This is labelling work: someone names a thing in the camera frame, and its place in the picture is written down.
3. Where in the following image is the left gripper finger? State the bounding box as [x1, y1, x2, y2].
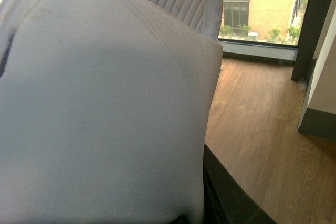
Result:
[203, 146, 275, 223]

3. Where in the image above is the light blue slipper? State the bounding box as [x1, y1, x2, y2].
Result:
[1, 0, 223, 223]

